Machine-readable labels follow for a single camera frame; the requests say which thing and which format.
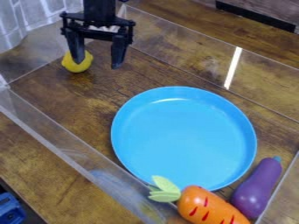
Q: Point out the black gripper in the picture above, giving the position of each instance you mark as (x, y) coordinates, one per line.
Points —
(98, 23)

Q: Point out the yellow toy lemon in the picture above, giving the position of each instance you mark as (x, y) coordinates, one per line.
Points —
(72, 66)

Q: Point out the blue round tray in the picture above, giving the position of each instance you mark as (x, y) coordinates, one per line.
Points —
(186, 134)

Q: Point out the white curtain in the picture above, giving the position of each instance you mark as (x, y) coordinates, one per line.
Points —
(24, 15)

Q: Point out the orange toy carrot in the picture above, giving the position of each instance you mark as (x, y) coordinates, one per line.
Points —
(198, 205)

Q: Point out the blue object at corner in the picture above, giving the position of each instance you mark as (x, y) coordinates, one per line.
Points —
(12, 213)

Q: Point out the purple toy eggplant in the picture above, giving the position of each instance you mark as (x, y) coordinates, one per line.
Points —
(253, 194)

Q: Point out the clear acrylic enclosure wall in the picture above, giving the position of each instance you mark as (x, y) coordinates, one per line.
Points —
(56, 159)

